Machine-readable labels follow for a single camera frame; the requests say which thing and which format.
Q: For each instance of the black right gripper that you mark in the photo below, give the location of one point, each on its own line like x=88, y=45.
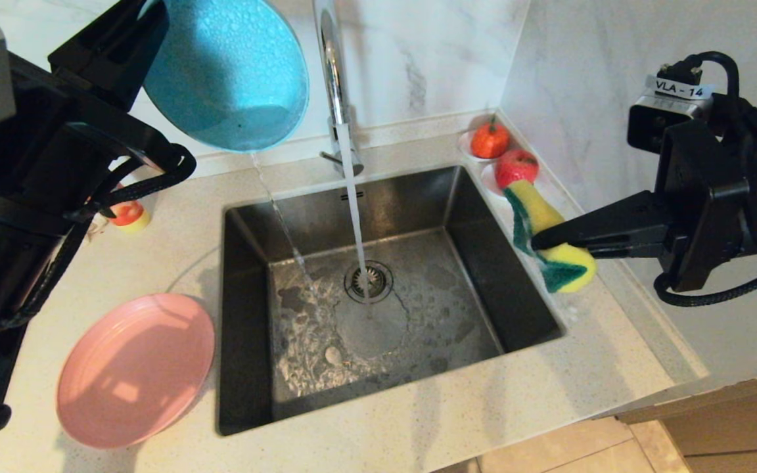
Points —
x=707, y=203

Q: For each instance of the pink plate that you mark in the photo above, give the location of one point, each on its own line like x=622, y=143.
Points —
x=135, y=368

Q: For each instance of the yellow-capped dish soap bottle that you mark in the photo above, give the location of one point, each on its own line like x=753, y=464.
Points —
x=127, y=218

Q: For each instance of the metal sink drain strainer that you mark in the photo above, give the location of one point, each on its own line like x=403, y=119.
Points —
x=382, y=282

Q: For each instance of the stainless steel sink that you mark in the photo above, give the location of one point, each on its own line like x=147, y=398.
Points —
x=431, y=315

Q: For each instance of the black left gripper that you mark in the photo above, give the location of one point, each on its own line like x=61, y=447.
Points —
x=43, y=151

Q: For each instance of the chrome faucet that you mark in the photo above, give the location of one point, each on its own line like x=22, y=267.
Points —
x=332, y=79

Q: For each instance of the small white dish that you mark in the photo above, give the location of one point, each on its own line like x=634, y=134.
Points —
x=464, y=150
x=489, y=187

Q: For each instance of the orange red tomato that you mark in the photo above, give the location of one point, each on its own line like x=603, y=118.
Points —
x=490, y=140

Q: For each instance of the yellow green sponge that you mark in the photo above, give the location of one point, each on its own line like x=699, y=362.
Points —
x=543, y=217

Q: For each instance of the red apple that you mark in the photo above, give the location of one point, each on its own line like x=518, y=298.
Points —
x=516, y=167

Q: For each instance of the teal bowl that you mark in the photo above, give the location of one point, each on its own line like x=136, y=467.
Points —
x=227, y=72

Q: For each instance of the light wooden cabinet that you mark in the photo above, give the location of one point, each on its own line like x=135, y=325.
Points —
x=733, y=427

